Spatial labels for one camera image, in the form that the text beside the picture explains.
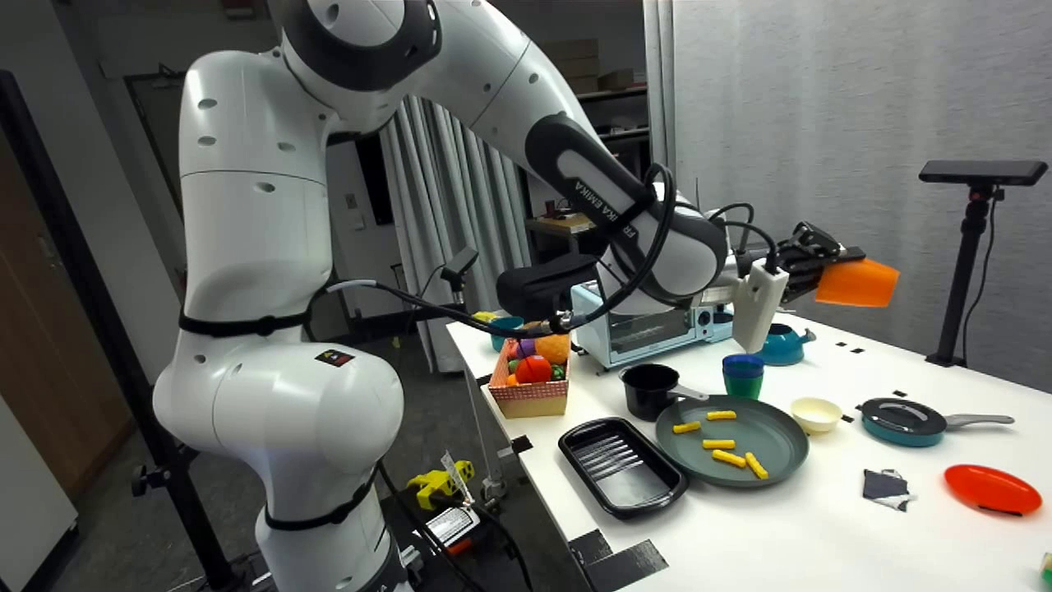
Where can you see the yellow clamp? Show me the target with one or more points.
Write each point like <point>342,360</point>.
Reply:
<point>439,482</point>

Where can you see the dark grey packet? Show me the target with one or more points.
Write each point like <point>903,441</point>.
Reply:
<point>885,487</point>

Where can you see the cream bowl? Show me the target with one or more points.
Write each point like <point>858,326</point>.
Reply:
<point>816,417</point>

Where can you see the small orange-red plate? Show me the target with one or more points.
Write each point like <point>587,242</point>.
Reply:
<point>992,491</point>

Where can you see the light blue toaster oven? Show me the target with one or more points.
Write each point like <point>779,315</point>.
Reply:
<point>647,333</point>

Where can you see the orange plush fruit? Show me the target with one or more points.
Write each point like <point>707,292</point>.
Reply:
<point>555,350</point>

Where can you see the purple plush fruit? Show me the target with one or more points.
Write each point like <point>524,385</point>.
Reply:
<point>524,347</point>

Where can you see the black wall panel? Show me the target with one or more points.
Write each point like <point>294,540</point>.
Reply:
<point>373,176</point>

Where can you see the black toy saucepan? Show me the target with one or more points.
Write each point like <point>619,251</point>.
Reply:
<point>652,396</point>

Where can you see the black ridged grill tray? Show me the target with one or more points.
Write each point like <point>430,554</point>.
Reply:
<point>619,465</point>

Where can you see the black fabric bag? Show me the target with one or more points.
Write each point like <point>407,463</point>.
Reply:
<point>543,287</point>

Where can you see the small teal frying pan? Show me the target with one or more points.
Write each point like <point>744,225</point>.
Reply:
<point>907,423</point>

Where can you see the black camera on stand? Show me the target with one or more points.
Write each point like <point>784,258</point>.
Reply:
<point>984,172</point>

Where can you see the black tape strip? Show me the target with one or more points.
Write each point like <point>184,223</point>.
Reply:
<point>594,549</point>
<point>627,564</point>

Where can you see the brown wooden panel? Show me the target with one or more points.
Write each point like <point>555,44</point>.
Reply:
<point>45,365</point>

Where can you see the translucent orange cup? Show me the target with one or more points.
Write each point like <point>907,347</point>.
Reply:
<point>858,286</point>

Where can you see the green plastic cup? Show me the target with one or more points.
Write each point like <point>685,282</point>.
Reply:
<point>744,390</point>

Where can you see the teal toy kettle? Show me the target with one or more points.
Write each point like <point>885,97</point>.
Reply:
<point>784,347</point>

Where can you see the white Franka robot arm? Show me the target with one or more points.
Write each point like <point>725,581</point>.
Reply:
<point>263,220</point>

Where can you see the dark grey-green plate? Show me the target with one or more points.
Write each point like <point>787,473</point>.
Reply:
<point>768,434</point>

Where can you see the white cabinet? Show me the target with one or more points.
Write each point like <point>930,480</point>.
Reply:
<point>27,514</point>

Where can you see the small black tape square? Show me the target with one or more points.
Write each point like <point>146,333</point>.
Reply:
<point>522,441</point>
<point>839,345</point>

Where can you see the black tripod stand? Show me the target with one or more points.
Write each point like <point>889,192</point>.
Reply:
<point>960,275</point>

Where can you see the grey backdrop curtain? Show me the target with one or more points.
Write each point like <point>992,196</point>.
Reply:
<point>877,100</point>

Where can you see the small teal cup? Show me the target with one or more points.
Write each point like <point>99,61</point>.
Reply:
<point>505,331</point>

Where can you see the cardboard box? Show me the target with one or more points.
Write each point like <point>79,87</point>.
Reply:
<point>580,69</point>

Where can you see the red plush tomato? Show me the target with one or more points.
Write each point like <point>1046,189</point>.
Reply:
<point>534,370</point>

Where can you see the blue plastic cup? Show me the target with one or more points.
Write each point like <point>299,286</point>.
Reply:
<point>744,366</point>

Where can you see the yellow toy fry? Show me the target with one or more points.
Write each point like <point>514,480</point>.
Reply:
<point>729,460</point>
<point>718,446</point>
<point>721,417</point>
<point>685,429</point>
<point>759,470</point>

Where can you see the white label card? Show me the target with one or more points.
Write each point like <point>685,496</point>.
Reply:
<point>450,530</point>

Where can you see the grey door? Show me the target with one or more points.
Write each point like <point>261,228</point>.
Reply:
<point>152,144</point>

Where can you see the red checkered basket box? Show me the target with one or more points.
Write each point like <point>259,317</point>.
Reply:
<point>530,399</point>

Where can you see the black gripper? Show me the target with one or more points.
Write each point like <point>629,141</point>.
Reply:
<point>802,269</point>

